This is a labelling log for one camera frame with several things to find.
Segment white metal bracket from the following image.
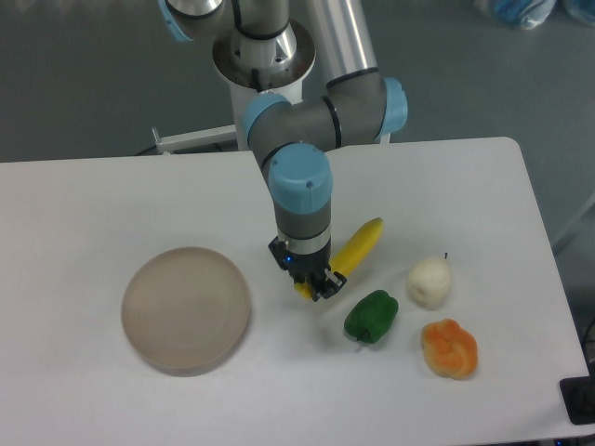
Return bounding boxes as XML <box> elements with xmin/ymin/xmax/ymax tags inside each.
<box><xmin>152</xmin><ymin>125</ymin><xmax>236</xmax><ymax>154</ymax></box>

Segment black device at table edge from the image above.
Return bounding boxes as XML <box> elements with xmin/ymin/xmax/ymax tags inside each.
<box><xmin>559</xmin><ymin>376</ymin><xmax>594</xmax><ymax>426</ymax></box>

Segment yellow banana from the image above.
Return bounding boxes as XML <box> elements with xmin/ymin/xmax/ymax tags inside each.
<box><xmin>294</xmin><ymin>217</ymin><xmax>384</xmax><ymax>301</ymax></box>

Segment white pear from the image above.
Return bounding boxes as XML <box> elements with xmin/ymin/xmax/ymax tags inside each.
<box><xmin>406</xmin><ymin>254</ymin><xmax>452</xmax><ymax>309</ymax></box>

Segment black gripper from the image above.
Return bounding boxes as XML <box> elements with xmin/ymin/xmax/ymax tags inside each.
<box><xmin>269</xmin><ymin>237</ymin><xmax>347</xmax><ymax>302</ymax></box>

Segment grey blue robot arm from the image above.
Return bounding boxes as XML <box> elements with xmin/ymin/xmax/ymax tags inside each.
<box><xmin>159</xmin><ymin>1</ymin><xmax>408</xmax><ymax>300</ymax></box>

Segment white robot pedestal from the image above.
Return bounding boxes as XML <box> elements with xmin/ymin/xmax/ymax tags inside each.
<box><xmin>212</xmin><ymin>20</ymin><xmax>315</xmax><ymax>151</ymax></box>

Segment orange braided bread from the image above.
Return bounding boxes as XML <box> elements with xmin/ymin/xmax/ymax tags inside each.
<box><xmin>421</xmin><ymin>319</ymin><xmax>478</xmax><ymax>379</ymax></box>

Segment beige round plate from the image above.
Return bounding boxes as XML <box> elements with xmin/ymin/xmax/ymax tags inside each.
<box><xmin>121</xmin><ymin>247</ymin><xmax>251</xmax><ymax>376</ymax></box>

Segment green bell pepper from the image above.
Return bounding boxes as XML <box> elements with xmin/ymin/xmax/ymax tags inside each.
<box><xmin>344</xmin><ymin>290</ymin><xmax>399</xmax><ymax>345</ymax></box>

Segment blue plastic bag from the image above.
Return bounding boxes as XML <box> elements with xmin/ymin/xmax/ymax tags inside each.
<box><xmin>472</xmin><ymin>0</ymin><xmax>556</xmax><ymax>30</ymax></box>

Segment clear plastic bag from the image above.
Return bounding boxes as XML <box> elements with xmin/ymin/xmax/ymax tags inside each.
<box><xmin>562</xmin><ymin>0</ymin><xmax>595</xmax><ymax>25</ymax></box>

